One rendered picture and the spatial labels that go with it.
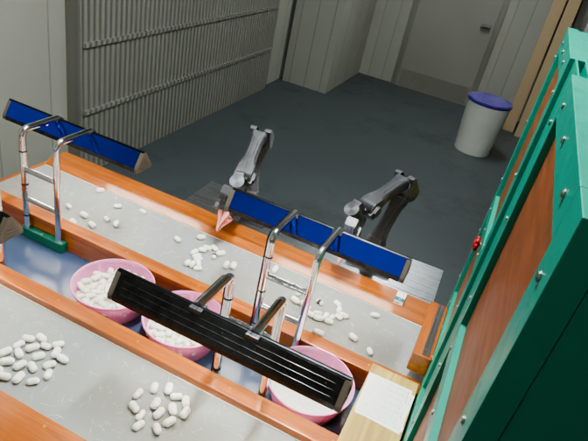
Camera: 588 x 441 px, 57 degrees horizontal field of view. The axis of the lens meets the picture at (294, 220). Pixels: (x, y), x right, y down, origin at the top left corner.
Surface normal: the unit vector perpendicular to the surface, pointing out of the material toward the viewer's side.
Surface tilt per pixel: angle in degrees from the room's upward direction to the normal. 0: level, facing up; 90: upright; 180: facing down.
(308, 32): 90
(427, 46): 90
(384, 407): 0
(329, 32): 90
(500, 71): 90
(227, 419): 0
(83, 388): 0
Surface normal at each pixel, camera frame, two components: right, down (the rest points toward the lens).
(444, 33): -0.39, 0.40
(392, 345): 0.19, -0.84
